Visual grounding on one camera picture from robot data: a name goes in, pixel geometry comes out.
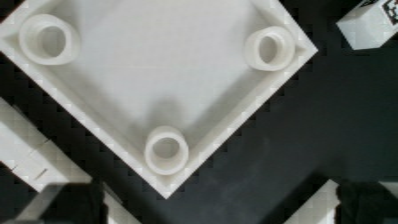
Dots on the white square tabletop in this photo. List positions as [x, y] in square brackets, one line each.
[159, 88]

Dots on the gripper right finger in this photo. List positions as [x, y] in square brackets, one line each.
[368, 204]

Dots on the white table leg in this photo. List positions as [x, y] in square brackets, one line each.
[368, 24]

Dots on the white U-shaped fence wall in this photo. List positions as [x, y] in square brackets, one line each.
[40, 163]

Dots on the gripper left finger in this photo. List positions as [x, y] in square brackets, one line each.
[68, 204]

